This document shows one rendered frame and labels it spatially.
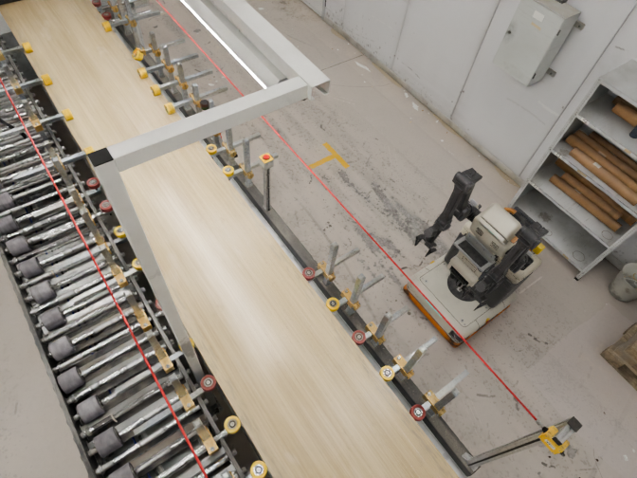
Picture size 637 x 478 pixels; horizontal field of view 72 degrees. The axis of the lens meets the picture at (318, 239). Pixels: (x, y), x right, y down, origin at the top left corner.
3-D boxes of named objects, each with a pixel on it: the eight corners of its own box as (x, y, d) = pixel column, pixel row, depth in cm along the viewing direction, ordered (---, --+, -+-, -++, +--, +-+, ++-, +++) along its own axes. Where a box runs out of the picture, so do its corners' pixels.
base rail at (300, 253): (115, 15, 456) (111, 6, 448) (476, 468, 246) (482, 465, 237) (106, 17, 453) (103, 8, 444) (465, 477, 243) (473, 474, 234)
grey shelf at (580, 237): (530, 194, 450) (631, 58, 322) (605, 258, 413) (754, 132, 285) (501, 212, 433) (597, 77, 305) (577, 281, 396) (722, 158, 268)
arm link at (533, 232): (555, 229, 214) (539, 214, 218) (536, 243, 210) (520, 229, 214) (521, 268, 253) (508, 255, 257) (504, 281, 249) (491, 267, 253)
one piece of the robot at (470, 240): (461, 243, 298) (472, 224, 280) (491, 272, 287) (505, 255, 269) (444, 253, 292) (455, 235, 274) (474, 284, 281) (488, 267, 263)
